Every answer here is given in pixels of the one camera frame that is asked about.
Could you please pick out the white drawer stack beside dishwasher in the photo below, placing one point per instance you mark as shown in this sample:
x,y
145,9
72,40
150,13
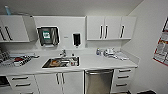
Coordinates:
x,y
124,80

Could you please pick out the small blue bottle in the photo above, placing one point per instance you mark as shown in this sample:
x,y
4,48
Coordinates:
x,y
98,52

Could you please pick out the chrome faucet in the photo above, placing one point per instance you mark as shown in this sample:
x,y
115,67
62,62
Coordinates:
x,y
63,52

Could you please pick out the stainless steel sink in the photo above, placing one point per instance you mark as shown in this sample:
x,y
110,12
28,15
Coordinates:
x,y
60,62

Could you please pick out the white folded cloth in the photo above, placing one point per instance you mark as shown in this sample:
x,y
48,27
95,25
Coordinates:
x,y
121,56

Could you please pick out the black paper towel dispenser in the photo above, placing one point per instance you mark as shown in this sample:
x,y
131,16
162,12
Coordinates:
x,y
46,36

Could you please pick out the white two-door base cabinet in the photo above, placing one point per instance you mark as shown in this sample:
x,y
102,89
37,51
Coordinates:
x,y
60,83

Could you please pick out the dish drying rack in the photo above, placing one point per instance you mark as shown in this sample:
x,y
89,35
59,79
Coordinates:
x,y
15,59

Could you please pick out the white drawer stack beside microwave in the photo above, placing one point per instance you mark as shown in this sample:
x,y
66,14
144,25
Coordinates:
x,y
21,85

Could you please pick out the blue bottle atop cabinet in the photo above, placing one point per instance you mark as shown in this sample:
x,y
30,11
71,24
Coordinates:
x,y
8,10

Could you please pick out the black wall soap dispenser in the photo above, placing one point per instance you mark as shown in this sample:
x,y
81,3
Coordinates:
x,y
76,40

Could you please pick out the white three-door wall cabinet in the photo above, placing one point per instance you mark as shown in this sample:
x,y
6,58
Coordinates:
x,y
110,28

